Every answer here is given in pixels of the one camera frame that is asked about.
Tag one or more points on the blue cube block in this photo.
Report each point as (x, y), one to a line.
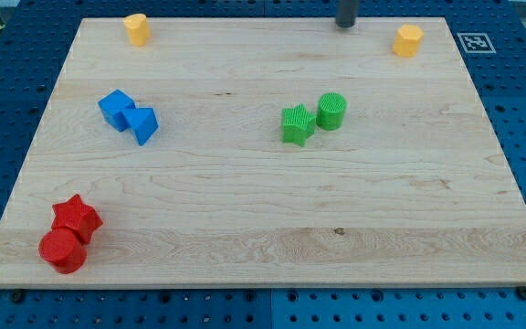
(112, 107)

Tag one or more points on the green star block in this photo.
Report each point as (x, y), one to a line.
(297, 125)

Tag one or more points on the black bolt right front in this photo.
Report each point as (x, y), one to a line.
(521, 292)

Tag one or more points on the white fiducial marker tag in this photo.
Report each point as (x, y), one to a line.
(476, 43)

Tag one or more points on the yellow hexagon block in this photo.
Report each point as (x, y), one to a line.
(407, 41)

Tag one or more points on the black bolt left front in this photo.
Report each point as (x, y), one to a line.
(17, 296)

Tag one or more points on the light wooden board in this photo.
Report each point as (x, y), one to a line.
(413, 190)

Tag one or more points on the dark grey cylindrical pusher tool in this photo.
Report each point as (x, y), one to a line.
(347, 12)

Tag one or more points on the red star block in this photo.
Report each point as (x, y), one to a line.
(77, 216)

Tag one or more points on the red cylinder block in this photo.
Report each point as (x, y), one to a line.
(62, 250)

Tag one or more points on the yellow heart block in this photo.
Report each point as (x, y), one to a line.
(137, 29)

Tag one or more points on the blue triangle block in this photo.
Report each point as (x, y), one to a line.
(143, 123)

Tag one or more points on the black bolt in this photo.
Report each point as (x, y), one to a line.
(521, 292)
(17, 296)

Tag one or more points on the green cylinder block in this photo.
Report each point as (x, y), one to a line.
(331, 110)

